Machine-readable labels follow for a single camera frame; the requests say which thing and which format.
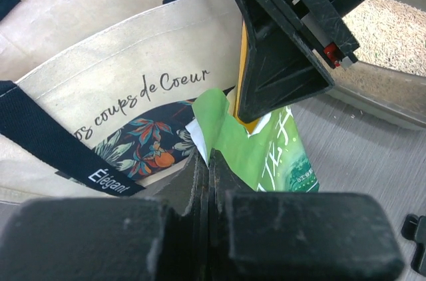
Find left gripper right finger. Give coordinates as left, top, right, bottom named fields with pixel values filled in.
left=209, top=150, right=405, bottom=280

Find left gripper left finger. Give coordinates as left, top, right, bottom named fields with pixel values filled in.
left=1, top=152, right=208, bottom=280

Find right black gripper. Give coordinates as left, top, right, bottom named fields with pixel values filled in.
left=235, top=0, right=365, bottom=123

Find yellow plastic scoop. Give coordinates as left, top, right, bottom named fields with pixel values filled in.
left=226, top=23, right=259, bottom=134

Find green cat litter bag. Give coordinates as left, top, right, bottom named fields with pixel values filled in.
left=186, top=89, right=320, bottom=192

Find black bag clip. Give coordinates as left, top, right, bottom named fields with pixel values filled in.
left=401, top=214, right=426, bottom=277

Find clean litter granules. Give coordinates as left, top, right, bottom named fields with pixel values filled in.
left=343, top=0, right=426, bottom=77

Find grey litter box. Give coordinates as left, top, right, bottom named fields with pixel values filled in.
left=328, top=60, right=425, bottom=131

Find beige canvas tote bag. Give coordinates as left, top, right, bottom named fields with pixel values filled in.
left=1, top=0, right=242, bottom=185

